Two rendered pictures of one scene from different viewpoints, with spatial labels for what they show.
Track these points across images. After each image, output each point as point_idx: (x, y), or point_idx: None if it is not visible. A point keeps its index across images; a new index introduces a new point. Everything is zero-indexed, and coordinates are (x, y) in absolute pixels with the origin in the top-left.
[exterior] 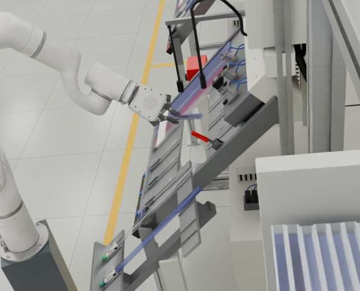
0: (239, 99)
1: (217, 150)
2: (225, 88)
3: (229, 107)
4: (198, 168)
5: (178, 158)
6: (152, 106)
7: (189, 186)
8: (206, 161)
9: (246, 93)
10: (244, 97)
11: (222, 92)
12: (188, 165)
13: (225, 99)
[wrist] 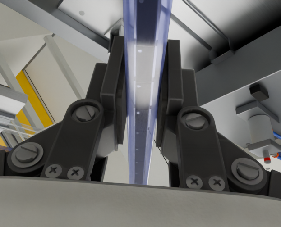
0: (238, 129)
1: (107, 57)
2: (272, 152)
3: (226, 112)
4: (20, 1)
5: None
6: None
7: None
8: (59, 28)
9: (247, 139)
10: (236, 138)
11: (260, 150)
12: (15, 110)
13: None
